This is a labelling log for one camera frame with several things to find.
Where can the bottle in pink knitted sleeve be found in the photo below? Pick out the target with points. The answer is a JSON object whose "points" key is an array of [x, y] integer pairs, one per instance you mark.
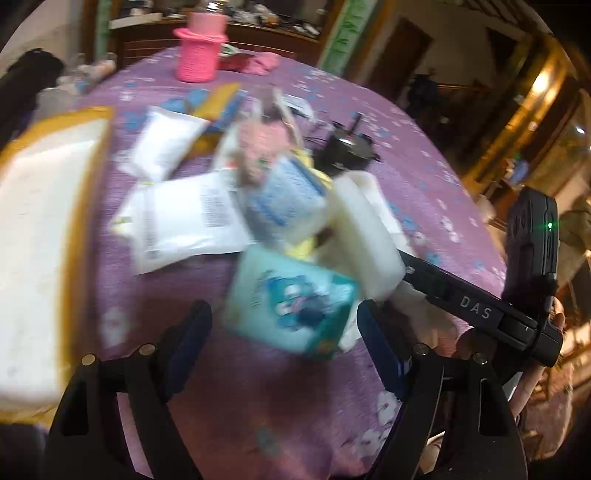
{"points": [[198, 50]]}

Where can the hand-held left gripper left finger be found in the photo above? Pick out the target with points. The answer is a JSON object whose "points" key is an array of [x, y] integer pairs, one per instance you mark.
{"points": [[191, 341]]}

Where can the pink plush toy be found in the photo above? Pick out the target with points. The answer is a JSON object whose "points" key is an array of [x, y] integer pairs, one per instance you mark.
{"points": [[258, 147]]}

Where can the brown wooden door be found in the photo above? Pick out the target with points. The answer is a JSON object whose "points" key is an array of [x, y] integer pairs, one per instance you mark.
{"points": [[401, 55]]}

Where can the white labelled plastic packet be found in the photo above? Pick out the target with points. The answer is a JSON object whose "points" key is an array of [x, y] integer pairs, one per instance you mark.
{"points": [[180, 226]]}

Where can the clutter on cabinet shelf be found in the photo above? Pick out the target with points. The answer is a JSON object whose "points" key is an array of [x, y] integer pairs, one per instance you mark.
{"points": [[272, 16]]}

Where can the pale crumpled packet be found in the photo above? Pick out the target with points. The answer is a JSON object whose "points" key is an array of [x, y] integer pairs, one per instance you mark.
{"points": [[429, 318]]}

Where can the wooden cabinet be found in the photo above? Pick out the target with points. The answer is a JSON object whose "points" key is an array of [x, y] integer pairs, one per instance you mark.
{"points": [[147, 37]]}

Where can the long black bag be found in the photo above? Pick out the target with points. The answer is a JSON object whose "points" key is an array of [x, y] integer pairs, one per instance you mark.
{"points": [[27, 78]]}

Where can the dark red wallet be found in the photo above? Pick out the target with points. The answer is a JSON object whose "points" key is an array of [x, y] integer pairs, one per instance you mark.
{"points": [[235, 62]]}

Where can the yellow paper bag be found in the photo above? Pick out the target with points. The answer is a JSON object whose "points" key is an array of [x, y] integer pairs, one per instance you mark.
{"points": [[37, 240]]}

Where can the clear plastic bags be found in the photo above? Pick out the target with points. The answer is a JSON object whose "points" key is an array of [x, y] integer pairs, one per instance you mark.
{"points": [[83, 78]]}

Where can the person's right hand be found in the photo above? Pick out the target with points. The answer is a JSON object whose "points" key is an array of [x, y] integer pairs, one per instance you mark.
{"points": [[558, 318]]}

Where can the green bamboo painted panel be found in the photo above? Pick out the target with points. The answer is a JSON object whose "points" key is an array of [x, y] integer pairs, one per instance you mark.
{"points": [[351, 32]]}

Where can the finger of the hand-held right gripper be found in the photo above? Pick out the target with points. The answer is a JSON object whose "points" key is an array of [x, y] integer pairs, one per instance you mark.
{"points": [[427, 277]]}

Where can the torn white wrapper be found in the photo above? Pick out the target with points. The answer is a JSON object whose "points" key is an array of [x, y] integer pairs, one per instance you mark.
{"points": [[295, 104]]}

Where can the white foam block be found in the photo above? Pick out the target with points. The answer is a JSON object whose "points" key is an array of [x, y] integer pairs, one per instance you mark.
{"points": [[364, 235]]}

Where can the yellow blue package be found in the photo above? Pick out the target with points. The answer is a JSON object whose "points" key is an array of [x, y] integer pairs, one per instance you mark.
{"points": [[221, 104]]}

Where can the clear cartoon print pouch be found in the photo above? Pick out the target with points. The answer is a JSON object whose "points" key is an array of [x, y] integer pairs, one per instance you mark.
{"points": [[277, 104]]}

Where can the blue white packet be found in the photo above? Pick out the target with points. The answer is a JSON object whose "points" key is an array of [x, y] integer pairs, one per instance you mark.
{"points": [[284, 196]]}

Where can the pink knitted cloth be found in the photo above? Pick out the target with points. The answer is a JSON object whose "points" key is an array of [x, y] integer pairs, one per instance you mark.
{"points": [[261, 63]]}

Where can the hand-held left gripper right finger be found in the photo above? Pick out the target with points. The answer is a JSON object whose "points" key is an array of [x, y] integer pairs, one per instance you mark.
{"points": [[376, 350]]}

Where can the yellow soft cloth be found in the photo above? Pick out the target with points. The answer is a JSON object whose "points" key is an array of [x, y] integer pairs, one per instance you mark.
{"points": [[318, 175]]}

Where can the purple floral tablecloth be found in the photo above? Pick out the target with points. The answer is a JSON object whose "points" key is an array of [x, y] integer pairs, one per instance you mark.
{"points": [[277, 415]]}

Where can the person's right forearm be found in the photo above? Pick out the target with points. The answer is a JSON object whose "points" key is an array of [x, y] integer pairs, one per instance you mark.
{"points": [[524, 392]]}

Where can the black electric motor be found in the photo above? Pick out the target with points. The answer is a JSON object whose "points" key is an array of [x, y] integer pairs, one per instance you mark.
{"points": [[346, 147]]}

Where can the teal tissue pack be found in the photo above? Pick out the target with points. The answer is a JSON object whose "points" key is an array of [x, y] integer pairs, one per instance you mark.
{"points": [[286, 300]]}

